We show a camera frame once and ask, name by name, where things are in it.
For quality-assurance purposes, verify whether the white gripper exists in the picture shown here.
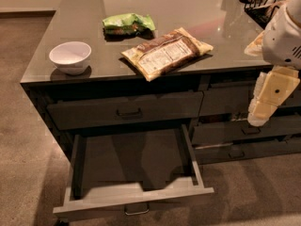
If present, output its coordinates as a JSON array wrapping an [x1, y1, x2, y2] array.
[[247, 66, 300, 127]]

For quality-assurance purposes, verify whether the grey drawer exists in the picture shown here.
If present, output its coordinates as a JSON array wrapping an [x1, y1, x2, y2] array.
[[192, 115, 301, 145], [54, 125, 214, 222], [195, 137, 301, 165], [198, 80, 301, 117], [47, 91, 203, 130]]

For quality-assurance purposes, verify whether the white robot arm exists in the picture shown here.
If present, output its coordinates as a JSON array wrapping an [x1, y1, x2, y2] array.
[[245, 0, 301, 126]]

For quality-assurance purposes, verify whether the brown yellow snack bag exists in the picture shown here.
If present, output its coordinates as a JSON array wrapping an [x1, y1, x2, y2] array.
[[121, 27, 214, 82]]

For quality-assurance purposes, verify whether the grey counter cabinet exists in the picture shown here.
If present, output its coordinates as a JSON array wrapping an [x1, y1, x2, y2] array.
[[22, 0, 300, 164]]

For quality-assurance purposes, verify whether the green snack bag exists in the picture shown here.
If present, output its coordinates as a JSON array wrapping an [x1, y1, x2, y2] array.
[[103, 13, 155, 35]]

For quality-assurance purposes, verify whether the white bowl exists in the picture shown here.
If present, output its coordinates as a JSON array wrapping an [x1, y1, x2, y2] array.
[[49, 41, 91, 75]]

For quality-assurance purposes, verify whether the black wire basket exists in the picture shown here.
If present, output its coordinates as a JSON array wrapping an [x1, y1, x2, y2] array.
[[244, 0, 288, 28]]

